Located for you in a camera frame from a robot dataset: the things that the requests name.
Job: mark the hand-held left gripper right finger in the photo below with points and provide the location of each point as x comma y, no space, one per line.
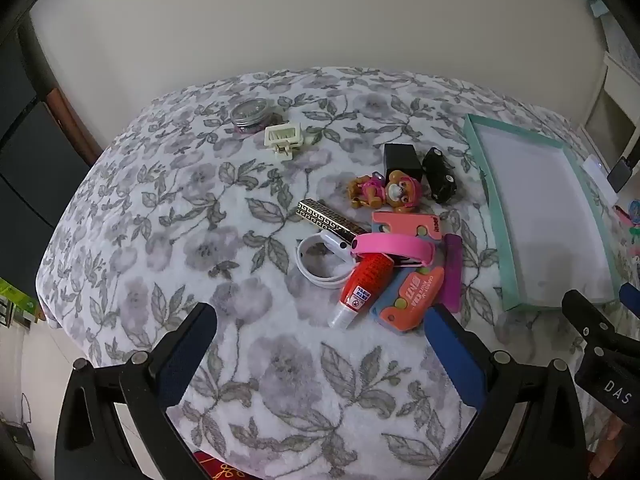
457,355

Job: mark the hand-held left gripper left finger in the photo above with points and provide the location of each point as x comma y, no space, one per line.
187,350

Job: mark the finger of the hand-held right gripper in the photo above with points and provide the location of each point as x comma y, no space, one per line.
587,315
631,294

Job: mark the purple comb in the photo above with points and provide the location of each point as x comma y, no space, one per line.
452,275

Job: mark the teal cardboard box lid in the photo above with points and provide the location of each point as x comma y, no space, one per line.
542,215

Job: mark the red glue tube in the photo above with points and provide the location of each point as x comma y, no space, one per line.
360,285

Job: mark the white wristband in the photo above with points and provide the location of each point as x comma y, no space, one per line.
320,265

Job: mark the pink dog figurine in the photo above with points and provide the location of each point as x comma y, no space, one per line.
382,190

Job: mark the black gold patterned harmonica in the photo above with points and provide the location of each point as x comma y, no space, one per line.
325,217

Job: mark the cream hair claw clip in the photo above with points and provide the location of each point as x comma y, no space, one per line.
282,137

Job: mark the round metal tin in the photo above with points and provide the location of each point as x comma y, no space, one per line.
250,112

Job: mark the black charger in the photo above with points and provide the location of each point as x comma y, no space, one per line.
619,174

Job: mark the red printed cloth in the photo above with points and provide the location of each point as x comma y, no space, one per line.
220,467

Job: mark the white power strip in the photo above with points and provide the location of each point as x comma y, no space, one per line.
597,176

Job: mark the grey floral blanket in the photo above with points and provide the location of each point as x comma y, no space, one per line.
200,210

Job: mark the black toy car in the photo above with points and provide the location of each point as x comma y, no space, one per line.
440,175

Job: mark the green box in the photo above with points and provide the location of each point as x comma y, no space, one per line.
12,300

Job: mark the white wooden shelf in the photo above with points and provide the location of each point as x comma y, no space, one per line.
617,95

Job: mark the small black box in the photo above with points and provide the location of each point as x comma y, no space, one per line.
402,160

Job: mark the dark cabinet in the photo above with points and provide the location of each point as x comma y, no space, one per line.
25,135

